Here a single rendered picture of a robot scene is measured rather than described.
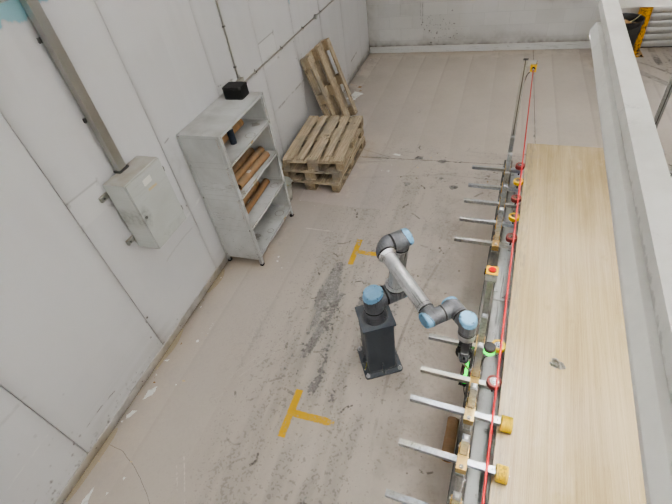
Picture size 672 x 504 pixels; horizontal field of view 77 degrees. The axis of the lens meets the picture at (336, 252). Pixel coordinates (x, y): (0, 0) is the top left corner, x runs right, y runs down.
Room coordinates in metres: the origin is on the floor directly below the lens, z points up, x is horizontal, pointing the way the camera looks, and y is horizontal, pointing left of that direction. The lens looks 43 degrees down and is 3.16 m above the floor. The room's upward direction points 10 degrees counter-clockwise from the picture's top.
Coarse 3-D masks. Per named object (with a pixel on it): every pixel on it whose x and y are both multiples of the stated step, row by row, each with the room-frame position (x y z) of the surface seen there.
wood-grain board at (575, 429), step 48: (528, 144) 3.47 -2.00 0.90; (528, 192) 2.76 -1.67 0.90; (576, 192) 2.65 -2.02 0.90; (528, 240) 2.20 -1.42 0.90; (576, 240) 2.12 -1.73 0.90; (528, 288) 1.76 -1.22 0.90; (576, 288) 1.70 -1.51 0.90; (528, 336) 1.41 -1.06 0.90; (576, 336) 1.35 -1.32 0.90; (624, 336) 1.30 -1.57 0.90; (528, 384) 1.11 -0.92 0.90; (576, 384) 1.06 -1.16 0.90; (624, 384) 1.02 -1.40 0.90; (528, 432) 0.86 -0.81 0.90; (576, 432) 0.82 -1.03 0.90; (624, 432) 0.78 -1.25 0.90; (528, 480) 0.65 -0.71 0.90; (576, 480) 0.61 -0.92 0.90; (624, 480) 0.58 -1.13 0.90
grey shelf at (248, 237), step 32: (224, 96) 4.27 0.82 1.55; (256, 96) 4.12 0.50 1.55; (192, 128) 3.66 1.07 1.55; (224, 128) 3.54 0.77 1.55; (256, 128) 4.07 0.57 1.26; (192, 160) 3.56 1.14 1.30; (224, 160) 3.41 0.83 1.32; (224, 192) 3.46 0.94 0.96; (224, 224) 3.53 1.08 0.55; (256, 224) 3.51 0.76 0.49; (256, 256) 3.42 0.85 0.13
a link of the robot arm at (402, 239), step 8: (392, 232) 1.95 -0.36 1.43; (400, 232) 1.93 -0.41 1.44; (408, 232) 1.93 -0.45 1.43; (392, 240) 1.88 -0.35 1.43; (400, 240) 1.88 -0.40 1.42; (408, 240) 1.89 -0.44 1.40; (400, 248) 1.87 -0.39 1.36; (408, 248) 1.91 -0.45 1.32; (400, 256) 1.90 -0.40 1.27; (392, 280) 1.97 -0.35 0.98; (392, 288) 1.98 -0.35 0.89; (400, 288) 1.97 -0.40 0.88; (392, 296) 1.97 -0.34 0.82; (400, 296) 1.97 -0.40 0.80
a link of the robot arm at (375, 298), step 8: (368, 288) 2.04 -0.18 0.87; (376, 288) 2.02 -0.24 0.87; (384, 288) 2.02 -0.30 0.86; (368, 296) 1.97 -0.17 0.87; (376, 296) 1.95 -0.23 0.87; (384, 296) 1.97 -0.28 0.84; (368, 304) 1.94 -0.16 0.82; (376, 304) 1.92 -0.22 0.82; (384, 304) 1.94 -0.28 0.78; (368, 312) 1.94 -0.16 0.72; (376, 312) 1.92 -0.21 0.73
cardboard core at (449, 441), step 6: (450, 420) 1.35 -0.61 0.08; (456, 420) 1.35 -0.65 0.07; (450, 426) 1.31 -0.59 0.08; (456, 426) 1.31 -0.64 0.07; (450, 432) 1.27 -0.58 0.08; (456, 432) 1.27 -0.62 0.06; (444, 438) 1.24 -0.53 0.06; (450, 438) 1.23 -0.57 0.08; (444, 444) 1.20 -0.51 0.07; (450, 444) 1.19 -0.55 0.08; (444, 450) 1.16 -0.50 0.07; (450, 450) 1.15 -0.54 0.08; (450, 462) 1.09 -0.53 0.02
